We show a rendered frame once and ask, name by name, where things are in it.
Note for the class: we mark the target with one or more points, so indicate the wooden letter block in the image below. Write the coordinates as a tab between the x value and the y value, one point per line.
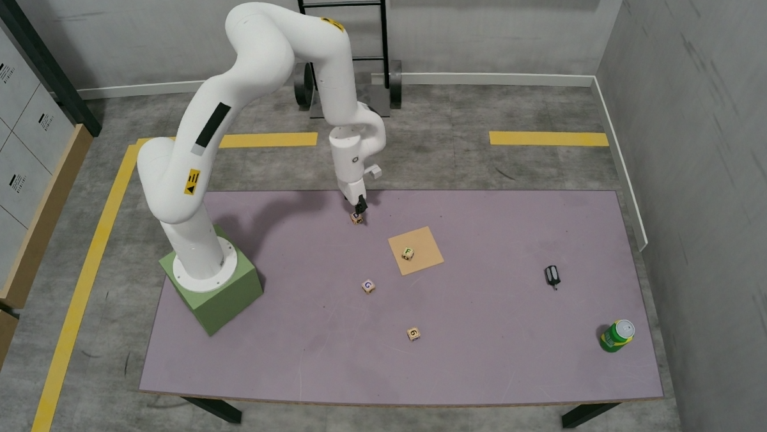
408	253
413	334
368	286
356	218

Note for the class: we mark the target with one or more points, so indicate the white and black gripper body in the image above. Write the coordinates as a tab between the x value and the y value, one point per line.
352	190

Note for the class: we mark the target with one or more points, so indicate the tan square mat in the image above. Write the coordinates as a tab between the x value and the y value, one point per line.
426	252

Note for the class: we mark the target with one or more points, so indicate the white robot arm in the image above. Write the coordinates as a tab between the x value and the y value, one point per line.
267	38

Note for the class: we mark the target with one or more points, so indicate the green drink can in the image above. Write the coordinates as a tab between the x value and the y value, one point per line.
616	336

